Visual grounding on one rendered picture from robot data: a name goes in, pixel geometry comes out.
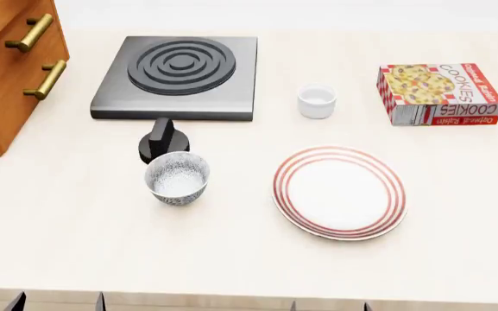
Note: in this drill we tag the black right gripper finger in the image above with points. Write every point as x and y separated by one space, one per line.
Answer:
367 307
293 307

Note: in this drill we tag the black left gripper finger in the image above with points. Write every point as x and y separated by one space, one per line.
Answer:
19 305
100 304

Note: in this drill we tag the white plate red rings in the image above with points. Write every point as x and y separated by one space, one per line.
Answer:
339 194

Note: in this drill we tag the black white patterned bowl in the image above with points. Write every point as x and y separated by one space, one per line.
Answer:
177 179

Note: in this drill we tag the black stove knob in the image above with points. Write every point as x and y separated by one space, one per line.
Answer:
161 139

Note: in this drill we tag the small white ramekin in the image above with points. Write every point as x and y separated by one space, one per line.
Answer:
316 101

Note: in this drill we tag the grey flat stove base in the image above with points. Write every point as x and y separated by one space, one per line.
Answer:
115 97

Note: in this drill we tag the red cookies box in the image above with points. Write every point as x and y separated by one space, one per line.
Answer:
434 90

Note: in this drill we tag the black spiral stove burner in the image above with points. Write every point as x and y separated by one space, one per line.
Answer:
181 64

